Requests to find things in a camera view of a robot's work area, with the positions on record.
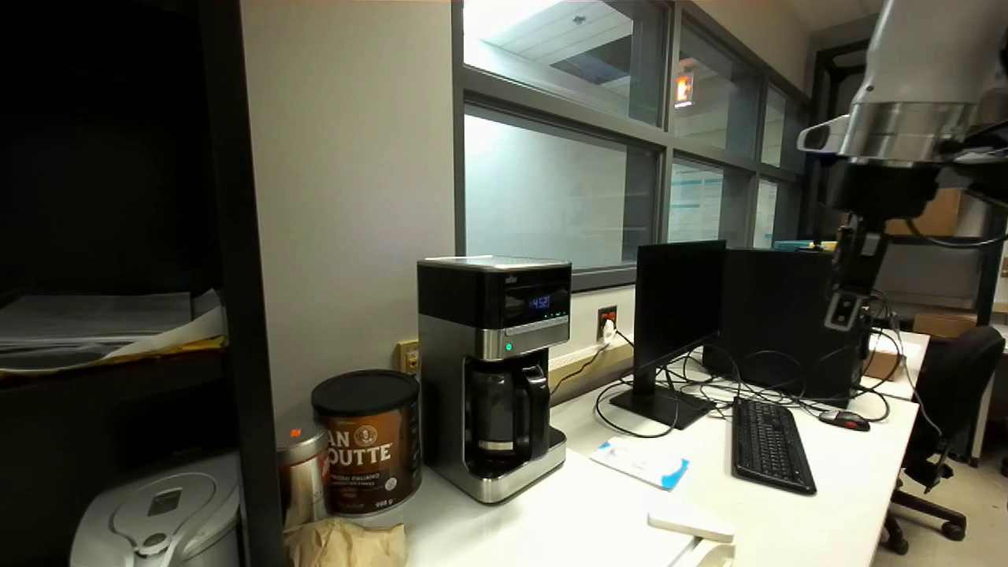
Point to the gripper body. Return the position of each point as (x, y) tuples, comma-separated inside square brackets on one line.
[(882, 189)]

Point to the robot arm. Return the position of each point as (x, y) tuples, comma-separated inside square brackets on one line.
[(913, 55)]

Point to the black and silver coffee maker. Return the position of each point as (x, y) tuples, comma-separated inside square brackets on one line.
[(488, 315)]

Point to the glass coffee carafe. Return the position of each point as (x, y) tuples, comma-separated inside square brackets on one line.
[(504, 409)]

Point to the brown coffee can black lid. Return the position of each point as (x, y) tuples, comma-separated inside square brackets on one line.
[(370, 449)]

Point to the large cardboard box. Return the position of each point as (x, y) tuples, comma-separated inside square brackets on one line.
[(937, 216)]

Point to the flat cardboard box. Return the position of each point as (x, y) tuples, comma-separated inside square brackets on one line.
[(945, 324)]

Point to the black computer tower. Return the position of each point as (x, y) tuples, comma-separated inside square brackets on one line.
[(776, 315)]

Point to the black office chair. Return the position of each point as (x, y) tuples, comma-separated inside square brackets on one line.
[(949, 386)]

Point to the lit exit sign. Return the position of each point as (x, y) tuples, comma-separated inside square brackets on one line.
[(684, 90)]

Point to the black and red mouse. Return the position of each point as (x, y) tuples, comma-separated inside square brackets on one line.
[(844, 420)]

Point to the black monitor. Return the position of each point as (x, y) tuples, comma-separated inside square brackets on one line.
[(677, 307)]

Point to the black keyboard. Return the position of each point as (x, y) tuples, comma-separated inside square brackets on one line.
[(772, 445)]

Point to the window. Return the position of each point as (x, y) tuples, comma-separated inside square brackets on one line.
[(551, 181)]

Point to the white and blue packet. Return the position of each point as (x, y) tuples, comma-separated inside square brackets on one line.
[(639, 462)]

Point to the white flat block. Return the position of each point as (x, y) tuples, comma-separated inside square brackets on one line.
[(689, 524)]

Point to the white curved object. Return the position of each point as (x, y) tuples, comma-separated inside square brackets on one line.
[(709, 555)]

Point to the brown paper bag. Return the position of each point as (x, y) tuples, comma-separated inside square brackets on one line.
[(346, 545)]

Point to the silver tin can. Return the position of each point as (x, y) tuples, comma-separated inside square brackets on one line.
[(302, 472)]

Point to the black shelf unit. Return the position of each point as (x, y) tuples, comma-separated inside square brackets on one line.
[(236, 236)]

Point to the white rice cooker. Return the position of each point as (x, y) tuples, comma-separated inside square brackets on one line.
[(157, 512)]

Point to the stack of papers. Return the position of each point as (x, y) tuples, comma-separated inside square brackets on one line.
[(94, 323)]

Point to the wall socket with white plug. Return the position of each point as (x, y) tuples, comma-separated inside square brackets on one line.
[(606, 323)]

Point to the yellow wall plate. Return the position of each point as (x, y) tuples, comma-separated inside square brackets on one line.
[(409, 357)]

